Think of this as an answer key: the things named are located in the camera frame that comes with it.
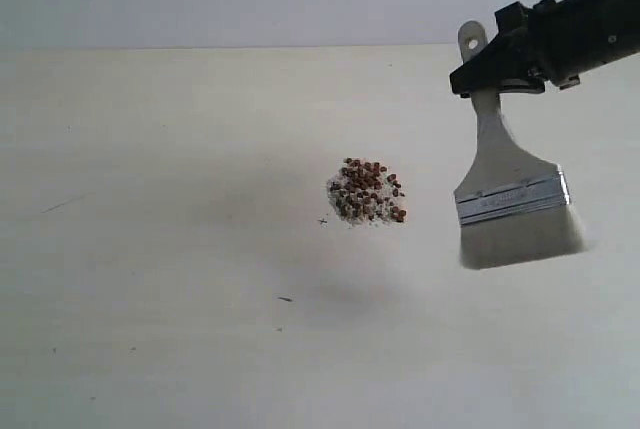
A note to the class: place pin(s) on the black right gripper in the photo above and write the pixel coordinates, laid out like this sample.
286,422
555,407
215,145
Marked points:
514,61

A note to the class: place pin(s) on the white paint brush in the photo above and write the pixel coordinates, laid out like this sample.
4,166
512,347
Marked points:
512,206

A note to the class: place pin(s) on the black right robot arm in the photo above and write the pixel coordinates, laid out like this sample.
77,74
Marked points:
553,41

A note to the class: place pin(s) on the pile of brown pellets and grains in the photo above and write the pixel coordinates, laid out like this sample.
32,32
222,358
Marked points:
365,191

